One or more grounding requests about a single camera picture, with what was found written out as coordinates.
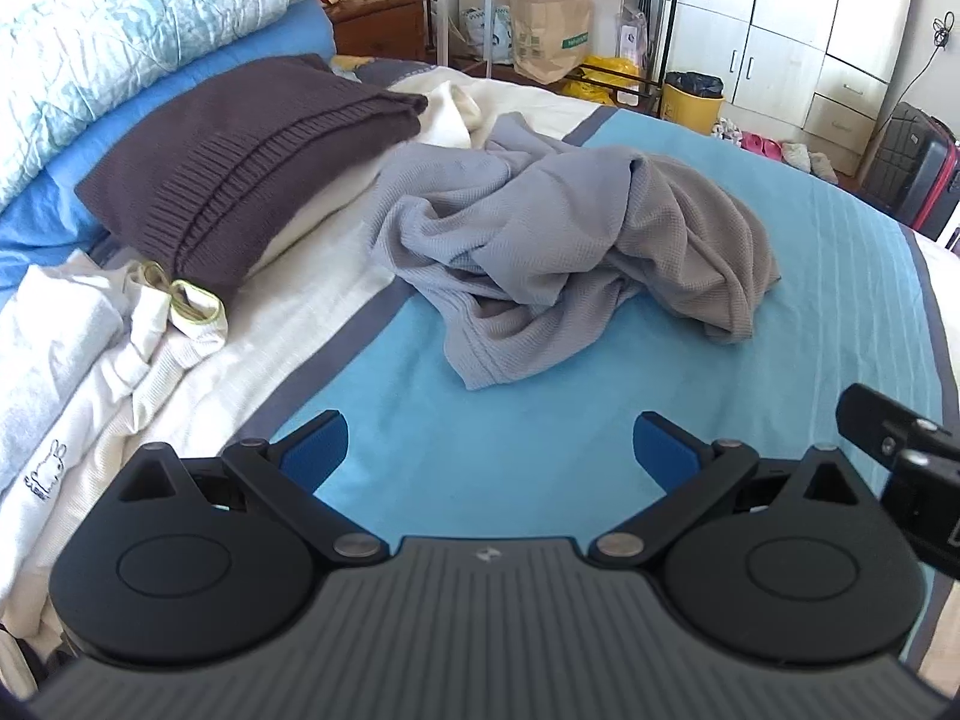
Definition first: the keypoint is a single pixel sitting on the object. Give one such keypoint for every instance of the pair of white shoes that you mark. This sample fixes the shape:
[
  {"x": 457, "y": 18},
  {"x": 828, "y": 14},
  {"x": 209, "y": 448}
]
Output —
[{"x": 726, "y": 129}]

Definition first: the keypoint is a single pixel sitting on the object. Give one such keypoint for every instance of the brown paper bag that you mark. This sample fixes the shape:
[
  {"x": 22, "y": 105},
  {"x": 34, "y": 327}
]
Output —
[{"x": 551, "y": 37}]

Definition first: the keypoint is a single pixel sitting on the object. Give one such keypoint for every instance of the black suitcase with red trim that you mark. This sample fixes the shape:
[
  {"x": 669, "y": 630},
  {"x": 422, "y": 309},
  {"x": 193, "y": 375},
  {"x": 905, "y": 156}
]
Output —
[{"x": 907, "y": 157}]

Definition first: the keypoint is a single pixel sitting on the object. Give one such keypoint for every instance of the white garment with green trim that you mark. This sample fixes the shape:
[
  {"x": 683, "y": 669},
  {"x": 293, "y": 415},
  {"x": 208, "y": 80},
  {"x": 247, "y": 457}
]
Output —
[{"x": 187, "y": 315}]

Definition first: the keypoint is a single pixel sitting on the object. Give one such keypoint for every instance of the white wardrobe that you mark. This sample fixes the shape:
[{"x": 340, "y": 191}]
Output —
[{"x": 772, "y": 52}]

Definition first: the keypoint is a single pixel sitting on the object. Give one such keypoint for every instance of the white rabbit-print garment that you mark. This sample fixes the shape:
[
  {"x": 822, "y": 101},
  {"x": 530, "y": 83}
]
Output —
[{"x": 52, "y": 360}]

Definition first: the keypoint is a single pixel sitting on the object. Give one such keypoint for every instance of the blue pillow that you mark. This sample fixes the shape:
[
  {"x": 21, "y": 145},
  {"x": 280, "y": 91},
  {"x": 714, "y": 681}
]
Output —
[{"x": 45, "y": 187}]

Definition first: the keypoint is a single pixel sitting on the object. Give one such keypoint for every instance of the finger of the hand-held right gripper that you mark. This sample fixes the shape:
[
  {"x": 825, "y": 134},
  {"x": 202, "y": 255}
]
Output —
[{"x": 870, "y": 412}]

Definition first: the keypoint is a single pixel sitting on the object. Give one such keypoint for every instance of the yellow bin with black liner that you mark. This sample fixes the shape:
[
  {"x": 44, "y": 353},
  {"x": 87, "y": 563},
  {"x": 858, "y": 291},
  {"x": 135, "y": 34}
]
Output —
[{"x": 686, "y": 112}]

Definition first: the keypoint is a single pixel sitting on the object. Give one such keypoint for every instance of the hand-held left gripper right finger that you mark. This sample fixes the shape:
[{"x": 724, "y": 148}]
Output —
[{"x": 664, "y": 454}]

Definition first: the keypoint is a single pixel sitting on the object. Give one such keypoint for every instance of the pair of beige slippers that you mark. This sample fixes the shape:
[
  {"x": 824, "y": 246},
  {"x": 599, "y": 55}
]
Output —
[{"x": 810, "y": 161}]

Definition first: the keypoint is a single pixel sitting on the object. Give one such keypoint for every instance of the light blue quilt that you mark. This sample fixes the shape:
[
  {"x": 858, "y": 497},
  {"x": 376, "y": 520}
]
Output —
[{"x": 112, "y": 22}]

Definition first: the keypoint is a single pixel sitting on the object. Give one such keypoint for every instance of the white metal-frame table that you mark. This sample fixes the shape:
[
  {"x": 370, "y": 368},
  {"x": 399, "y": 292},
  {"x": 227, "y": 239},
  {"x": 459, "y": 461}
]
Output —
[{"x": 442, "y": 15}]

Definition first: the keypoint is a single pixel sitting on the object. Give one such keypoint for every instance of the white and green plastic bag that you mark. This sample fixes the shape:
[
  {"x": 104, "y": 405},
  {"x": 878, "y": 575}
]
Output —
[{"x": 487, "y": 30}]

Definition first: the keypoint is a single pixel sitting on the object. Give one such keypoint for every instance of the wooden nightstand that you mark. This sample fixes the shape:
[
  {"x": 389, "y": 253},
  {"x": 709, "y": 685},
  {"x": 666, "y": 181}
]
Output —
[{"x": 375, "y": 26}]

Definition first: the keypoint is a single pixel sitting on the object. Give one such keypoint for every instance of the grey waffle-knit shirt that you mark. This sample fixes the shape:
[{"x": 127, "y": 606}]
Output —
[{"x": 540, "y": 240}]

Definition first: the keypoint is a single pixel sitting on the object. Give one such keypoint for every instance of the yellow plastic bag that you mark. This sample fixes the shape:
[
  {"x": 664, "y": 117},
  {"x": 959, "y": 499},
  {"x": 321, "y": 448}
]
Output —
[{"x": 607, "y": 75}]

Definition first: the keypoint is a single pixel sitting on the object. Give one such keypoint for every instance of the pair of pink slippers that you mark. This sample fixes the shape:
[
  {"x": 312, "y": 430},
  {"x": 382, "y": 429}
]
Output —
[{"x": 759, "y": 144}]

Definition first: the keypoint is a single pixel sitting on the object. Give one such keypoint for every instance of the dark brown knit sweater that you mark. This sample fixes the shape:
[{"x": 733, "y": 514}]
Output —
[{"x": 225, "y": 165}]

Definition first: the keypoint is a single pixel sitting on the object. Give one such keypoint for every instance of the black metal rack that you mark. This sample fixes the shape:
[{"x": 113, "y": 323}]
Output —
[{"x": 670, "y": 15}]

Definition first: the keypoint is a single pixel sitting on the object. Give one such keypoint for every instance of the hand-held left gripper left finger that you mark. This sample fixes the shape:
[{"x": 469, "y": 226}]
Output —
[{"x": 319, "y": 450}]

